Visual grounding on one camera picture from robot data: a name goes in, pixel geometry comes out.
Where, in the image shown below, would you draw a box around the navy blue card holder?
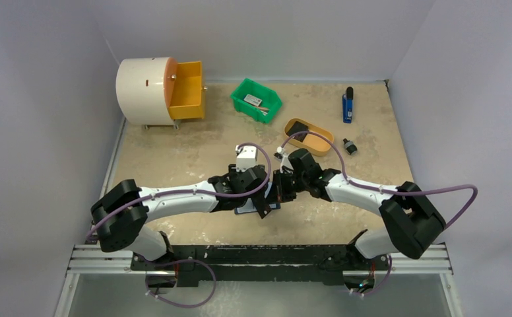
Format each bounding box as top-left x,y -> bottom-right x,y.
234,182 -> 280,218

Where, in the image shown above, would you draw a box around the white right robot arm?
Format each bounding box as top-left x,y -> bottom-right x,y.
271,148 -> 446,269

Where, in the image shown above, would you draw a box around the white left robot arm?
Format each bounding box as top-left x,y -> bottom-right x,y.
90,165 -> 269,270

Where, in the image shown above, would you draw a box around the black credit card stack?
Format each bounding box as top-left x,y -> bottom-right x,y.
287,121 -> 309,142

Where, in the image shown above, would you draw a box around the tan oval tray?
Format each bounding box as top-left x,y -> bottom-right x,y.
284,118 -> 335,157

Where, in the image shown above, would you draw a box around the small black marker cap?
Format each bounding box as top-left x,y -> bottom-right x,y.
343,139 -> 358,155

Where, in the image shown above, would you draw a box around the green plastic bin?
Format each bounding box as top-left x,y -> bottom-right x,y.
230,78 -> 283,124

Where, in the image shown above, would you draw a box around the small box in bin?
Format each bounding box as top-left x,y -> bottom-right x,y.
243,94 -> 262,107

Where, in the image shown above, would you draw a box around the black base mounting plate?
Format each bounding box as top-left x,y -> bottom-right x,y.
131,244 -> 389,287

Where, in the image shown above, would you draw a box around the blue stapler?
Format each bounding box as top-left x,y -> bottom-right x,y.
342,87 -> 354,123

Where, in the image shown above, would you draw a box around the yellow open drawer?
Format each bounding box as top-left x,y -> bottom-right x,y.
168,61 -> 206,120

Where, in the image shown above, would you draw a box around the white cylindrical drawer cabinet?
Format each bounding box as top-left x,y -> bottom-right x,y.
115,57 -> 177,126

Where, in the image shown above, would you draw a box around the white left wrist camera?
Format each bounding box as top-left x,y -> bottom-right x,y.
235,145 -> 258,172

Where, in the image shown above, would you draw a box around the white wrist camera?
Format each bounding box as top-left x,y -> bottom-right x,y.
235,145 -> 258,172
274,147 -> 293,172

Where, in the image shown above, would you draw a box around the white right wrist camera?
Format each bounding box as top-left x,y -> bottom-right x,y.
274,147 -> 293,172

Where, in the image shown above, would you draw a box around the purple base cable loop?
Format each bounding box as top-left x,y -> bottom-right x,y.
144,255 -> 220,309

